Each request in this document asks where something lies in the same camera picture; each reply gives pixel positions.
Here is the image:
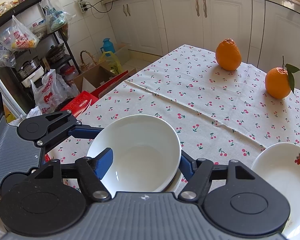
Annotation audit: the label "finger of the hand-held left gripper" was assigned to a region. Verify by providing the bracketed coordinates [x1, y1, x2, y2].
[36, 110, 103, 153]

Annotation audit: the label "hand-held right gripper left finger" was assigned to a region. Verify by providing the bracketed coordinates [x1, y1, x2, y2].
[27, 147, 115, 202]

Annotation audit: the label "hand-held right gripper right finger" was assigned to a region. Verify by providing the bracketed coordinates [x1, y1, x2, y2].
[177, 150, 256, 202]

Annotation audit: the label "large white flower-print plate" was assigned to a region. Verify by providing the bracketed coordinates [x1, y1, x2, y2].
[251, 142, 300, 240]

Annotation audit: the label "red flat box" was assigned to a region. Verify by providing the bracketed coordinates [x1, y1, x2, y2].
[60, 91, 100, 118]

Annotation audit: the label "white bag with red print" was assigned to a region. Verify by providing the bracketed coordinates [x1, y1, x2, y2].
[30, 69, 78, 113]

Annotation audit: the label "brown cardboard box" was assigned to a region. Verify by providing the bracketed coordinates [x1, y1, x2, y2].
[74, 60, 137, 98]

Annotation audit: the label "jar with red lid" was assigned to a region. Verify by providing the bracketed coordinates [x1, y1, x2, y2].
[60, 64, 80, 85]

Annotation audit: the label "wicker basket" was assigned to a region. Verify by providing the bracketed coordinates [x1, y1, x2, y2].
[79, 50, 98, 71]

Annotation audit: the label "cherry-print tablecloth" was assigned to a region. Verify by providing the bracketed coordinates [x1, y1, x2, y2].
[44, 44, 300, 195]

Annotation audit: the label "yellow plastic bag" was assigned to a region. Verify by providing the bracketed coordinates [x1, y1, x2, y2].
[98, 51, 122, 74]

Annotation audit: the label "steel steamer pot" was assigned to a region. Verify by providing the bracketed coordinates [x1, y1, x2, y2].
[16, 56, 45, 80]

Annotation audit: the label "blue thermos jug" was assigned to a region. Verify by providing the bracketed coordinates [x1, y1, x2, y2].
[100, 38, 113, 57]

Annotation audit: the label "black metal shelf rack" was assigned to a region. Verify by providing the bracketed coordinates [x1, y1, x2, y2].
[0, 0, 82, 113]

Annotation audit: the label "clear bag with yellow contents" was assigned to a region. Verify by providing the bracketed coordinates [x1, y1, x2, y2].
[9, 15, 40, 52]

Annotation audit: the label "pointed orange fruit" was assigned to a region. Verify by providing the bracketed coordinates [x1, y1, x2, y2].
[215, 38, 242, 71]

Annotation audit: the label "orange fruit with leaves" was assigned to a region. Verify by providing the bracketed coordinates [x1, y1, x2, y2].
[265, 56, 300, 99]

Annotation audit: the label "clear plastic bag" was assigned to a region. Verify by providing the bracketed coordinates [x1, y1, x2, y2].
[39, 0, 74, 34]

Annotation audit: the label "white kitchen cabinets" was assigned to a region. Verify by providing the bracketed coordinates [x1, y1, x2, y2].
[104, 0, 300, 90]

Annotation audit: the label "black power cable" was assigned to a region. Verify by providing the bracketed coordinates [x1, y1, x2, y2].
[84, 0, 122, 14]

